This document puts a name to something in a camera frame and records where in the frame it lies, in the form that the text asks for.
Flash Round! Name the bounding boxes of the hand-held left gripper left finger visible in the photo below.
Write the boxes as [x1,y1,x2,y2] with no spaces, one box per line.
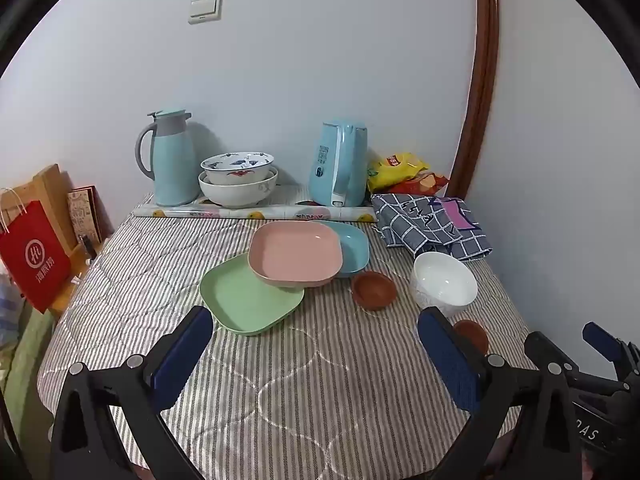
[50,305,216,480]

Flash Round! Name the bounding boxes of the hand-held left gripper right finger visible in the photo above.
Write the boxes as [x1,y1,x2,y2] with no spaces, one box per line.
[416,306,583,480]

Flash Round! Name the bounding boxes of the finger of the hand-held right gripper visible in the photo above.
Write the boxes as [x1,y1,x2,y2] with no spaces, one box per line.
[581,321,640,396]
[523,331,581,381]

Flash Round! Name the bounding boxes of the small brown bowl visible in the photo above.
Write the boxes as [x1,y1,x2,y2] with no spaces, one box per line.
[351,271,397,311]
[452,319,490,356]

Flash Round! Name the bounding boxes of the plain white bowl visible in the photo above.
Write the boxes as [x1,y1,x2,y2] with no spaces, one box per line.
[411,252,479,318]

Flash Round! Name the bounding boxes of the green square plate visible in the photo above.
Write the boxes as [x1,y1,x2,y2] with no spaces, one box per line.
[199,253,305,336]

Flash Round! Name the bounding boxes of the striped quilted table cover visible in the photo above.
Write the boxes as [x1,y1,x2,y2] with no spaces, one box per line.
[36,192,546,480]

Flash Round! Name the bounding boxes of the wooden side stand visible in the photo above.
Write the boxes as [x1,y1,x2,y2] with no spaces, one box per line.
[47,237,113,318]

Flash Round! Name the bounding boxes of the grey checked cloth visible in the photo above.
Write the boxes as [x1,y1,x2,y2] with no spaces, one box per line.
[371,192,493,262]

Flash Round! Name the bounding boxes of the blue square plate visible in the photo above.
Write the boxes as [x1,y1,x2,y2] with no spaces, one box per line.
[315,220,371,279]

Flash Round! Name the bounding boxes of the floral table mat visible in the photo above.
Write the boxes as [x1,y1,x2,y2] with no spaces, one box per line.
[132,185,378,222]

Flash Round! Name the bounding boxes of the green cloth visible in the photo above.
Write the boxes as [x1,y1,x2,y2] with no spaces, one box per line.
[10,305,56,411]

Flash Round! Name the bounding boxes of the pink square plate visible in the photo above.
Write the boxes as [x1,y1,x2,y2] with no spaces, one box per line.
[248,221,344,289]

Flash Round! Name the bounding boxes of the white red patterned ceramic bowl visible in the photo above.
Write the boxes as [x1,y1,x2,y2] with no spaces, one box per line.
[198,167,279,209]

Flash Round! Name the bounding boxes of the red paper bag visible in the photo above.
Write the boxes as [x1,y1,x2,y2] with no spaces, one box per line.
[0,187,72,314]

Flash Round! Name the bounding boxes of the red snack bag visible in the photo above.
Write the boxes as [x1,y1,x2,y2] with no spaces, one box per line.
[387,172,451,197]

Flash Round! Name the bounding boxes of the blue white plastic bag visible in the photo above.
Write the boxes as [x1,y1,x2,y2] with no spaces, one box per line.
[0,270,26,351]

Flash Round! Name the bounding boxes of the light blue thermos jug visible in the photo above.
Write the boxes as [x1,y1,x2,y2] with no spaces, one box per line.
[135,108,202,207]

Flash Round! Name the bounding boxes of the blue patterned ceramic bowl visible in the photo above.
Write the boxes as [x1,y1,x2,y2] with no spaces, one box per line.
[200,151,276,185]

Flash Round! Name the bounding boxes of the yellow snack bag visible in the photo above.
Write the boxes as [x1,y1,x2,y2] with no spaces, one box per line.
[367,152,431,192]

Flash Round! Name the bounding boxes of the brown paper bag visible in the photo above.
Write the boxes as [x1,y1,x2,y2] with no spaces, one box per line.
[10,163,78,256]

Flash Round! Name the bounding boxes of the light blue electric kettle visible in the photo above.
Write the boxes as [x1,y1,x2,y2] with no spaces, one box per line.
[308,120,370,208]

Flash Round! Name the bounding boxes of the brown wooden door frame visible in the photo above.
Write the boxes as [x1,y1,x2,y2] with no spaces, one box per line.
[448,0,501,198]

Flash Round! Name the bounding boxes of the white light switch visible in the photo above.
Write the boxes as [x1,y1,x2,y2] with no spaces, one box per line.
[188,0,223,25]

